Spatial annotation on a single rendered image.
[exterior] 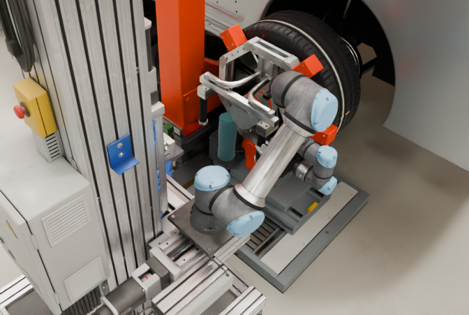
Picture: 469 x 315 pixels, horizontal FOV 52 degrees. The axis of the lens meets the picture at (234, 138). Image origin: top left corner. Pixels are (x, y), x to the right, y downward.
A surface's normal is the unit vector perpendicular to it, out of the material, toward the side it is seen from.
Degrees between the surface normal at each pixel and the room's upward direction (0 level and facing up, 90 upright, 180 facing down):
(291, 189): 0
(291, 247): 0
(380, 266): 0
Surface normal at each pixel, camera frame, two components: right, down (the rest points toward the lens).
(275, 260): 0.06, -0.73
